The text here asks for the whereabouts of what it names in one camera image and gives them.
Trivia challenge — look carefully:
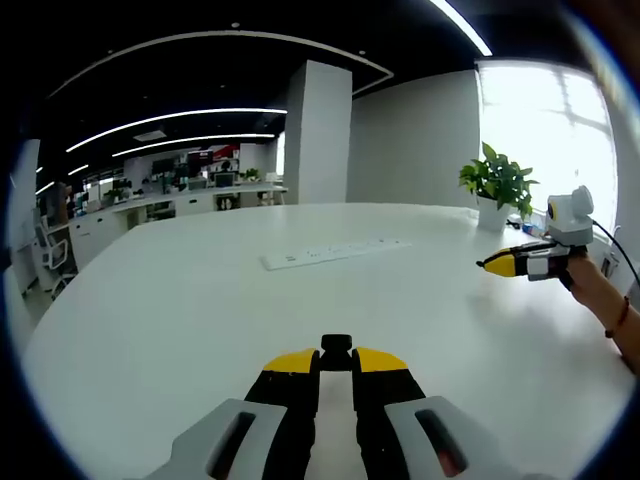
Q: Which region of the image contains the long ceiling light strip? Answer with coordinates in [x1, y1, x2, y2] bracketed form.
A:
[428, 0, 494, 57]

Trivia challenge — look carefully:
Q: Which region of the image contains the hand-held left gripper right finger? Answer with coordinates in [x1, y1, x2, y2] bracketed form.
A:
[349, 346, 546, 480]

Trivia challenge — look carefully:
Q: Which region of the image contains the red bracelet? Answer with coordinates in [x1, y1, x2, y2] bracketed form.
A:
[603, 295, 631, 339]

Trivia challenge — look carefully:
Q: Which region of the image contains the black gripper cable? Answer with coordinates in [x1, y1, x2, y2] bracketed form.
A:
[591, 219, 640, 289]

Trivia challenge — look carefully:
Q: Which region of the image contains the green potted plant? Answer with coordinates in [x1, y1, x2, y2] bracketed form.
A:
[458, 141, 540, 221]

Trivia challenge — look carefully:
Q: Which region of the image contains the white plant pot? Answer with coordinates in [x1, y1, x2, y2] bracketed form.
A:
[475, 194, 514, 233]

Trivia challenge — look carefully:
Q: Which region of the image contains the row of white desks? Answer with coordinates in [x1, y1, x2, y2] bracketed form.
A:
[68, 183, 290, 264]

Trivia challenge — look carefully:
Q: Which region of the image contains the white office chair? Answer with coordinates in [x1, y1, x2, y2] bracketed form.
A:
[32, 223, 77, 297]

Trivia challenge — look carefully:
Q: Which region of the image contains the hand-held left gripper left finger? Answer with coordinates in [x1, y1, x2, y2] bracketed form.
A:
[139, 348, 322, 480]

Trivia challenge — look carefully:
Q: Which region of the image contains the person's right hand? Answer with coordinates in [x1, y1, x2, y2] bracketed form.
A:
[568, 253, 627, 332]

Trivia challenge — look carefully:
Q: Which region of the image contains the black plastic buckle part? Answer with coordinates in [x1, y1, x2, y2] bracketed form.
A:
[320, 333, 354, 372]

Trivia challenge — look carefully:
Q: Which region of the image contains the white power strip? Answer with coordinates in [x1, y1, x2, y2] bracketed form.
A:
[259, 238, 412, 272]

